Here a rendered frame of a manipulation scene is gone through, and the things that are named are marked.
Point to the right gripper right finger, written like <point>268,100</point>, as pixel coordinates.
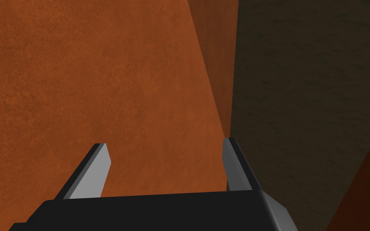
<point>236,170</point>

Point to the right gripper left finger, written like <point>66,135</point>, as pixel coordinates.
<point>90,176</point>

